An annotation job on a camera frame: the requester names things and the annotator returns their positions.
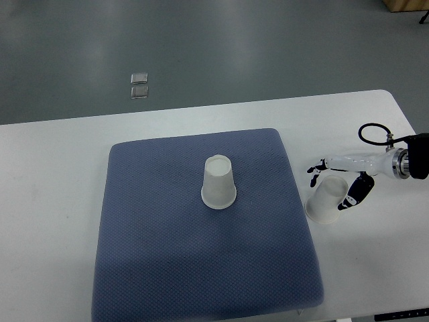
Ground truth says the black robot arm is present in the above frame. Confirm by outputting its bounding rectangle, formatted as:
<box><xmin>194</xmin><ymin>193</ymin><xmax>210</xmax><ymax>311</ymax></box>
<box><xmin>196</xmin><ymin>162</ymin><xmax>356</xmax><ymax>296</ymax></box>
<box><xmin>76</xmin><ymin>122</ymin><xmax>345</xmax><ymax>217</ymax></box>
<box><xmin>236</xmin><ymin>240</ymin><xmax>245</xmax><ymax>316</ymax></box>
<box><xmin>404</xmin><ymin>133</ymin><xmax>429</xmax><ymax>180</ymax></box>

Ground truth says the upper metal floor plate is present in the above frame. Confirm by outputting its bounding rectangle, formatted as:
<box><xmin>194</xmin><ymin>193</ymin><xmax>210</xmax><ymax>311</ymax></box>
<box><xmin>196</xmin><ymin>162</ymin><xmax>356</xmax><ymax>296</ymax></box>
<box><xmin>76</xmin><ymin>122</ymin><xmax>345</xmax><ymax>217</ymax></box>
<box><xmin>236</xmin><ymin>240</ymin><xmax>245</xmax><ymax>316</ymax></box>
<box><xmin>130</xmin><ymin>72</ymin><xmax>148</xmax><ymax>84</ymax></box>

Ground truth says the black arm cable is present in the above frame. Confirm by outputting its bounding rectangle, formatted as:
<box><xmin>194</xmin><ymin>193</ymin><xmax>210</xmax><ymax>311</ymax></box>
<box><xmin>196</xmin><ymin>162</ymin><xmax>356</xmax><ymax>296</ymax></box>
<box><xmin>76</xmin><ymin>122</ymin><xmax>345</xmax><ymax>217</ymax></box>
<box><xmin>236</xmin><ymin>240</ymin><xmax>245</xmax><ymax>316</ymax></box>
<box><xmin>358</xmin><ymin>123</ymin><xmax>412</xmax><ymax>154</ymax></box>

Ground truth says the black tripod leg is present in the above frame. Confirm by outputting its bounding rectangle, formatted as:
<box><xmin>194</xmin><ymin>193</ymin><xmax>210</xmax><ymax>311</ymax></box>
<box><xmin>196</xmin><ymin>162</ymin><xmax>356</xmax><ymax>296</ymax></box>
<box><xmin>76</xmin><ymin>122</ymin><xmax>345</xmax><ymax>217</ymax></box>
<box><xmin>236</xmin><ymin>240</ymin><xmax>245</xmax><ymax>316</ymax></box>
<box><xmin>419</xmin><ymin>11</ymin><xmax>429</xmax><ymax>24</ymax></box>

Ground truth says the blue-grey textured mat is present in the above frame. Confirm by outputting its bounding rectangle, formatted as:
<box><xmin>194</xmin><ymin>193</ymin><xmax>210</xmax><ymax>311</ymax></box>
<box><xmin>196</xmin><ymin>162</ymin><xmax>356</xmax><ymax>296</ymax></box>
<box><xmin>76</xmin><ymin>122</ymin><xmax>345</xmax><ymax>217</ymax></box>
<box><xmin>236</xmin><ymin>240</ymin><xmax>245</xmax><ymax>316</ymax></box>
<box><xmin>92</xmin><ymin>128</ymin><xmax>324</xmax><ymax>321</ymax></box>

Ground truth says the white paper cup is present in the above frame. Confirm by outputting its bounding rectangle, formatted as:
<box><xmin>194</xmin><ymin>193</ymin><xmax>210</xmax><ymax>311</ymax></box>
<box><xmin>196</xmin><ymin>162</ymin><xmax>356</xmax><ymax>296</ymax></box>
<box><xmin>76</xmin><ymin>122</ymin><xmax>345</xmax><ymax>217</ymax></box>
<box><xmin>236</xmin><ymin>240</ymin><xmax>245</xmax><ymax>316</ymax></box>
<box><xmin>304</xmin><ymin>175</ymin><xmax>349</xmax><ymax>224</ymax></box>
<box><xmin>201</xmin><ymin>154</ymin><xmax>237</xmax><ymax>210</ymax></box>

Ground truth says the black table control panel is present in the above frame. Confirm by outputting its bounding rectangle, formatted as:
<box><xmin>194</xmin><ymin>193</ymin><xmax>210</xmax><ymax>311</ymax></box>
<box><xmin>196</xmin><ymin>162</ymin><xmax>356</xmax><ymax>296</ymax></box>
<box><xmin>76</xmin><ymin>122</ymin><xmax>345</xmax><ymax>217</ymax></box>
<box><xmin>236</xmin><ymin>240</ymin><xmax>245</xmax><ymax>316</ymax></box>
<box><xmin>374</xmin><ymin>308</ymin><xmax>428</xmax><ymax>321</ymax></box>

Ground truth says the white paper cup on mat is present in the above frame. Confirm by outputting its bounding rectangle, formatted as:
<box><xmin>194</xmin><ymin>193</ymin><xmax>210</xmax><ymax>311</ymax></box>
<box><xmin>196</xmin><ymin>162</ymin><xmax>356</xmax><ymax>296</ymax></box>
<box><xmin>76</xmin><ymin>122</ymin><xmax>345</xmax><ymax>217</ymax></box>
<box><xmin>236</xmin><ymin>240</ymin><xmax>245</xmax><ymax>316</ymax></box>
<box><xmin>201</xmin><ymin>154</ymin><xmax>237</xmax><ymax>210</ymax></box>

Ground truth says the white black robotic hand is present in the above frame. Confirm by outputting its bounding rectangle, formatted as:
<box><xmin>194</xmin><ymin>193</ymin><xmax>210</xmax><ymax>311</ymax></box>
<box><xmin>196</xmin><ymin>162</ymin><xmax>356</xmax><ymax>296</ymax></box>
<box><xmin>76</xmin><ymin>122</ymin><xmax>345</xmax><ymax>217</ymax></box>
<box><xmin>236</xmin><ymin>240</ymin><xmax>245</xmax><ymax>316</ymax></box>
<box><xmin>307</xmin><ymin>148</ymin><xmax>410</xmax><ymax>211</ymax></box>

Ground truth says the wooden box corner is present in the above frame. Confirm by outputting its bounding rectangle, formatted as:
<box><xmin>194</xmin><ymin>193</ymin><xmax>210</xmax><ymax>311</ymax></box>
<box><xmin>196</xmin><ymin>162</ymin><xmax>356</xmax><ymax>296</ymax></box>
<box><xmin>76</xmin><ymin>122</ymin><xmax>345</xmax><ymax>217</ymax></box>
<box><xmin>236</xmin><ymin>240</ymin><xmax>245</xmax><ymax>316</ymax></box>
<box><xmin>383</xmin><ymin>0</ymin><xmax>428</xmax><ymax>13</ymax></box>

